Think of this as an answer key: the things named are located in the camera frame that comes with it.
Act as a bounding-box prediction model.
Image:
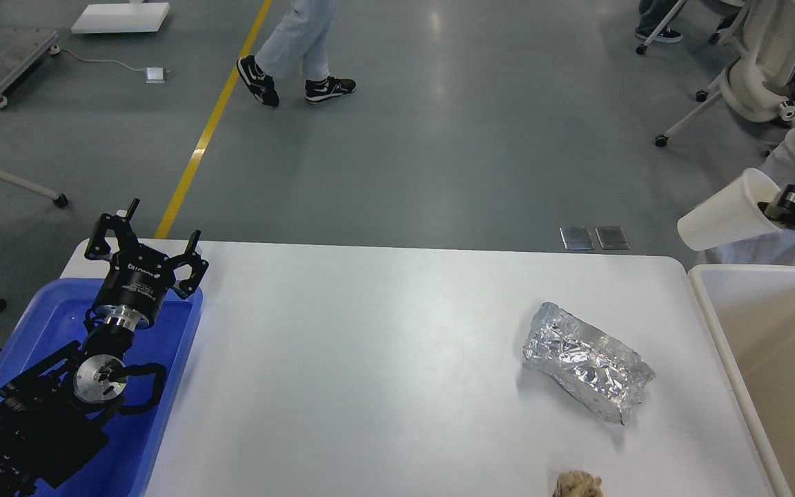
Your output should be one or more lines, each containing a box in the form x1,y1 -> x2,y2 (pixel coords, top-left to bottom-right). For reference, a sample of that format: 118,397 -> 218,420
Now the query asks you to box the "seated person far right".
634,0 -> 683,43

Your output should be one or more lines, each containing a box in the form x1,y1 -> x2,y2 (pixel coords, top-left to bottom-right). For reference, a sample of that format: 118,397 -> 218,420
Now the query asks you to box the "right metal floor plate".
594,226 -> 631,251

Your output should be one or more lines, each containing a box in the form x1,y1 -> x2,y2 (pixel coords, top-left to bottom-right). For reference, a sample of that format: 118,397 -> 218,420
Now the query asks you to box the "white floor power adapter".
144,67 -> 167,83

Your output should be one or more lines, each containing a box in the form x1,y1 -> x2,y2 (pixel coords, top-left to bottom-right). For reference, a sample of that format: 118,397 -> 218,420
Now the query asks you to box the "crumpled brown paper ball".
552,471 -> 604,497

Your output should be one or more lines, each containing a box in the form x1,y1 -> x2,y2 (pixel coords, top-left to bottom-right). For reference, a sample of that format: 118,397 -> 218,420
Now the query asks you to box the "crumpled aluminium foil pack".
522,302 -> 656,425

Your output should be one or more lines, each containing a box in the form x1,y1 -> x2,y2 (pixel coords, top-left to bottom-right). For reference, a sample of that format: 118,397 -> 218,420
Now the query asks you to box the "beige plastic bin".
689,264 -> 795,496

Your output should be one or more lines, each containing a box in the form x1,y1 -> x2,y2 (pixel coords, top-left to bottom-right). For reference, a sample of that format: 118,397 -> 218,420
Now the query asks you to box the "blue plastic tray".
0,277 -> 204,497

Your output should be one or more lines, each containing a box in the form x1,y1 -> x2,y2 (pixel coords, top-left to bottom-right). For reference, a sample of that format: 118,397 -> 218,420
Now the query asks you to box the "metal floor plate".
594,226 -> 631,251
559,226 -> 594,251

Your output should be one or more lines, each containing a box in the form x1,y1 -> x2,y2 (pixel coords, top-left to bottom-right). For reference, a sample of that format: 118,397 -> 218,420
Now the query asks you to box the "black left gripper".
85,199 -> 209,329

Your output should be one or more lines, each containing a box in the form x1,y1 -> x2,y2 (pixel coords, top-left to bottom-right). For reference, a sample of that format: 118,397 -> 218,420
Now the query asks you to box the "person in grey trousers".
236,1 -> 357,108

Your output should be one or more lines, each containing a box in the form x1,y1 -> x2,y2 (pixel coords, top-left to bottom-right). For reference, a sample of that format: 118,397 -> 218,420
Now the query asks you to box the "white office chair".
654,1 -> 795,147

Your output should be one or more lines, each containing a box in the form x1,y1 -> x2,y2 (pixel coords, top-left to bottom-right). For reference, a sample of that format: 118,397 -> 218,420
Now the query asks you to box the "white paper cup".
676,168 -> 782,251

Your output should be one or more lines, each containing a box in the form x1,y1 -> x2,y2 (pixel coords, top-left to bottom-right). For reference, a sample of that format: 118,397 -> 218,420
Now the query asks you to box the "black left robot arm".
0,199 -> 209,496

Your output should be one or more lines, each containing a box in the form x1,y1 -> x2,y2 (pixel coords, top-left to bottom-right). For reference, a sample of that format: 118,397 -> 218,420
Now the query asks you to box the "white foam board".
70,2 -> 170,35

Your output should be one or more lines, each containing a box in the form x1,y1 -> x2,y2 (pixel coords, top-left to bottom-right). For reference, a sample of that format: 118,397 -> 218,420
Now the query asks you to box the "left metal floor plate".
559,226 -> 594,251

